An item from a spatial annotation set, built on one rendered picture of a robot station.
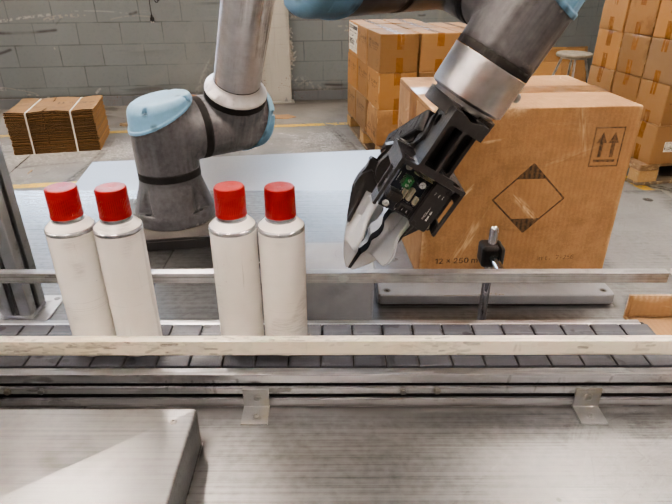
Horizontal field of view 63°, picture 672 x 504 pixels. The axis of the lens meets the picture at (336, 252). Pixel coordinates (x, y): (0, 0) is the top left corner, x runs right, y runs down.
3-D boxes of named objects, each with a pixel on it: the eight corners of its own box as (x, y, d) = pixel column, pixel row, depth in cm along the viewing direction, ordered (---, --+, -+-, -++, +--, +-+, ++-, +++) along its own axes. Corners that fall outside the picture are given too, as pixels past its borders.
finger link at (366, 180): (335, 215, 59) (379, 145, 55) (335, 209, 60) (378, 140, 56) (373, 235, 60) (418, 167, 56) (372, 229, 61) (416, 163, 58)
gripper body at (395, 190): (365, 207, 52) (439, 94, 47) (361, 176, 59) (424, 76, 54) (432, 244, 53) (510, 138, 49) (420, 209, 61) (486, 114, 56)
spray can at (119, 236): (112, 357, 65) (74, 195, 56) (127, 331, 70) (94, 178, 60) (156, 357, 65) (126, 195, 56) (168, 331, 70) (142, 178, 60)
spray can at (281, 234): (263, 356, 65) (251, 195, 56) (268, 330, 70) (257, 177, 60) (307, 356, 65) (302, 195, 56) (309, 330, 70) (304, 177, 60)
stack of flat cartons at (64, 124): (12, 155, 421) (0, 113, 407) (30, 136, 468) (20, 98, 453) (101, 150, 434) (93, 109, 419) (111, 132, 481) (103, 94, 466)
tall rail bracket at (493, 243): (478, 356, 73) (494, 246, 66) (466, 325, 80) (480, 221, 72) (502, 356, 73) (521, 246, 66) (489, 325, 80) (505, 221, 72)
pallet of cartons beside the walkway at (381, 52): (486, 161, 410) (502, 32, 368) (376, 167, 397) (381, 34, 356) (433, 121, 515) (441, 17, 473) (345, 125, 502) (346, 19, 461)
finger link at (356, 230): (324, 275, 57) (370, 203, 53) (324, 249, 62) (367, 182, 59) (349, 288, 58) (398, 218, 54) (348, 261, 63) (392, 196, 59)
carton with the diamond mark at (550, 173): (417, 281, 87) (431, 108, 74) (392, 219, 108) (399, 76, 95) (602, 274, 89) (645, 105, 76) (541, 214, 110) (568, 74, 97)
